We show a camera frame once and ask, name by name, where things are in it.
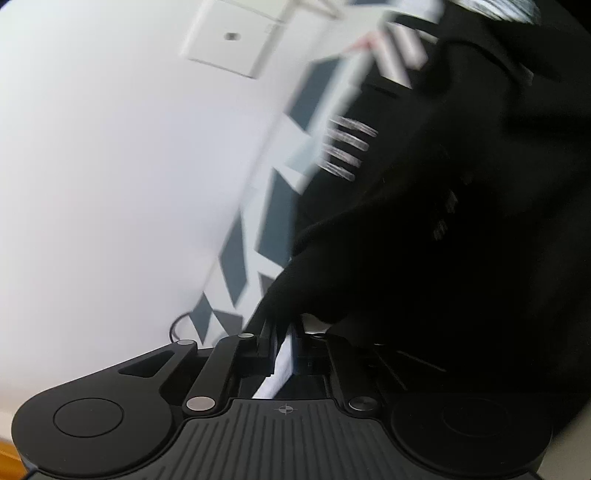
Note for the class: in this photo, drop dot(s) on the black white-striped garment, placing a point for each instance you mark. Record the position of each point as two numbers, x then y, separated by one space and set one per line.
438 230

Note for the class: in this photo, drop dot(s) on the geometric patterned tablecloth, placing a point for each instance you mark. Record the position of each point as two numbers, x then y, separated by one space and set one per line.
240 258

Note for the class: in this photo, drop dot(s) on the white wall plate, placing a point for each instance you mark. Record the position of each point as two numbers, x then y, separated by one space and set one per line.
221 50

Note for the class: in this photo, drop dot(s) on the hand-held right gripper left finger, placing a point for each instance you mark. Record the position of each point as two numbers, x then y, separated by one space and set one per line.
268 355

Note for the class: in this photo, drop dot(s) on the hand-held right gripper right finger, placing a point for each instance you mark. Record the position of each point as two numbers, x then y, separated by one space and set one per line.
309 357

